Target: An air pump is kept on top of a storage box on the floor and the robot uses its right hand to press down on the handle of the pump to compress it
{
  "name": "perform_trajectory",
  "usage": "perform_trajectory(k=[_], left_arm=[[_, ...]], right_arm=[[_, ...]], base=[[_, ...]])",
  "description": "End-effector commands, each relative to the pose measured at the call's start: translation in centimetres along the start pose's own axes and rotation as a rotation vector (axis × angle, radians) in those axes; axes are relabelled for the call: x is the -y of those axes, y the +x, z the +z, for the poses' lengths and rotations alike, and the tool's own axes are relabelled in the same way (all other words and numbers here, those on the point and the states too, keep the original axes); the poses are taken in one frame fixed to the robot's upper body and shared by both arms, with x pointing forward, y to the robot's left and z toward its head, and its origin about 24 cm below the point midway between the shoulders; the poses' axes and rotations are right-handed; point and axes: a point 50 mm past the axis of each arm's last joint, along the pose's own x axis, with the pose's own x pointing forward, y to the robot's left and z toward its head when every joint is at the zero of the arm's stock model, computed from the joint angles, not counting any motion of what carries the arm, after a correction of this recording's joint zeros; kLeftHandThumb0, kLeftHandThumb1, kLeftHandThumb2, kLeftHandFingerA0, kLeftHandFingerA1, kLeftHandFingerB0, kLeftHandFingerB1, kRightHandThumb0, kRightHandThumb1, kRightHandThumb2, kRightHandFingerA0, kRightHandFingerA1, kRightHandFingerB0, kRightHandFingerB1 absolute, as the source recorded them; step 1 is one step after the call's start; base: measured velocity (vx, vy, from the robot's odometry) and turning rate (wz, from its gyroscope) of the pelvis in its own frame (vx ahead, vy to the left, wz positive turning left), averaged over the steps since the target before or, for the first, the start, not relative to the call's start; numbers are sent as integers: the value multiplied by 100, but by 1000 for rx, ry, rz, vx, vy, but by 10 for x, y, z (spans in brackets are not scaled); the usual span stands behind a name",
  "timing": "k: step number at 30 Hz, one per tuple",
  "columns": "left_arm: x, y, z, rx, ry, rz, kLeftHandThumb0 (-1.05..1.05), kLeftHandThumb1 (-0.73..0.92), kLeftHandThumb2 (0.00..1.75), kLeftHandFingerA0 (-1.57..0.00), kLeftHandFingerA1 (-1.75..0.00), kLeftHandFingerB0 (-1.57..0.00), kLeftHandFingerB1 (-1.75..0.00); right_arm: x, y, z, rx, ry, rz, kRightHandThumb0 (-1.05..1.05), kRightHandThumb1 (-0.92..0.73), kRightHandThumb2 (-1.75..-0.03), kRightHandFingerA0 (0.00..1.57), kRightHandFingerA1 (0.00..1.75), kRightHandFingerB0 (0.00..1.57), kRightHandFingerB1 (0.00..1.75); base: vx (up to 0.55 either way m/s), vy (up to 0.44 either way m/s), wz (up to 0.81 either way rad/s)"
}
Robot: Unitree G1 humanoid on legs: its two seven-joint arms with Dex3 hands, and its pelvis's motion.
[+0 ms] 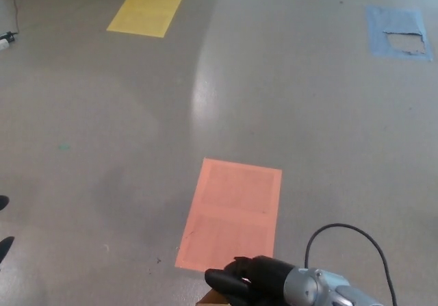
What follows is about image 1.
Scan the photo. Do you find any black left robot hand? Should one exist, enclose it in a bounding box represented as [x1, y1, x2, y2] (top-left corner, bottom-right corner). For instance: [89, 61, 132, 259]
[0, 195, 16, 264]

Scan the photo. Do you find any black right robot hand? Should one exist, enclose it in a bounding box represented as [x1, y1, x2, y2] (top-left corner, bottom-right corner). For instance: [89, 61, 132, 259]
[204, 255, 297, 306]

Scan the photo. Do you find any salmon orange paper sheet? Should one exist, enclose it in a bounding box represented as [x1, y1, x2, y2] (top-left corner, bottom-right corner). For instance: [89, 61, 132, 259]
[174, 157, 283, 272]

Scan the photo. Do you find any white power strip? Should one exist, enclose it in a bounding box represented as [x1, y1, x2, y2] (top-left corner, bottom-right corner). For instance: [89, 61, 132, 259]
[0, 31, 18, 50]

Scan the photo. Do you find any torn blue paper sheet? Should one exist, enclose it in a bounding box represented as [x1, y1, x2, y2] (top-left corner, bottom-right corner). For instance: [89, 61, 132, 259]
[365, 5, 434, 62]

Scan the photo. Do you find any yellow paper sheet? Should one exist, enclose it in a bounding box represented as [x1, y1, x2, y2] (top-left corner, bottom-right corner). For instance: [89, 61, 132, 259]
[105, 0, 186, 39]

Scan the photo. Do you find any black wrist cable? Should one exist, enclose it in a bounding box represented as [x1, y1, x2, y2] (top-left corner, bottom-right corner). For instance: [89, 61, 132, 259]
[305, 222, 399, 306]

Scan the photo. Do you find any thin black floor cable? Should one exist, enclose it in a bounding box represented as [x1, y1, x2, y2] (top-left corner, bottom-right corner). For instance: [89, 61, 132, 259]
[0, 0, 21, 35]

